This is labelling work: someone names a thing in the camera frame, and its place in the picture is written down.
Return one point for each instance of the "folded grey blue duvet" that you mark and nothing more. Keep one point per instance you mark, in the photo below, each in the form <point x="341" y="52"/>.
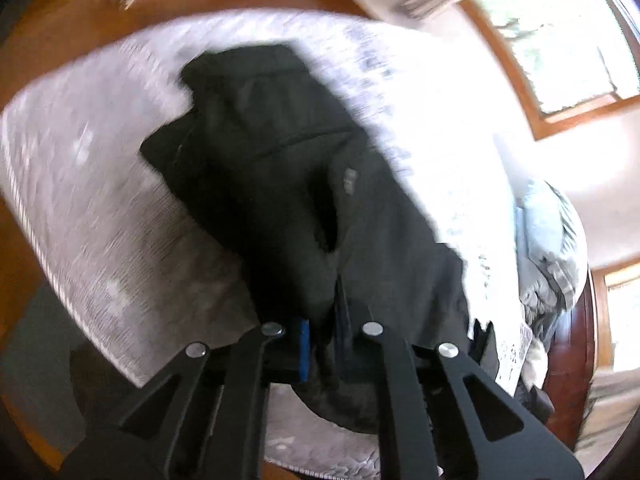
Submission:
<point x="550" y="245"/>

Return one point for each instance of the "black padded pants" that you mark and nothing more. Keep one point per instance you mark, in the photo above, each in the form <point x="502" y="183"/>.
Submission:
<point x="280" y="175"/>

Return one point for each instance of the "large wooden frame window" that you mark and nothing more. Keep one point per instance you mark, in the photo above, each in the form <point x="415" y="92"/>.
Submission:
<point x="550" y="45"/>

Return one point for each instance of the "small wooden frame window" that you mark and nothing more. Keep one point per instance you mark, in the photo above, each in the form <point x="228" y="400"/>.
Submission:
<point x="622" y="320"/>

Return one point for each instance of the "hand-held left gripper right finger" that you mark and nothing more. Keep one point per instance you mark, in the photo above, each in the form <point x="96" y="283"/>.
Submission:
<point x="342" y="332"/>

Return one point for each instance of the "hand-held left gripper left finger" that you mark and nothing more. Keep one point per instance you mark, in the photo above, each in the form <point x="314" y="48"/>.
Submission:
<point x="301" y="350"/>

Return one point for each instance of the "white fluffy cloth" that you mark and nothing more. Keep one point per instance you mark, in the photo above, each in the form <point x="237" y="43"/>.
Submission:
<point x="534" y="362"/>

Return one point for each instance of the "dark wooden headboard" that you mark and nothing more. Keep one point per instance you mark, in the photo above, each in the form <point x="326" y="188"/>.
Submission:
<point x="570" y="355"/>

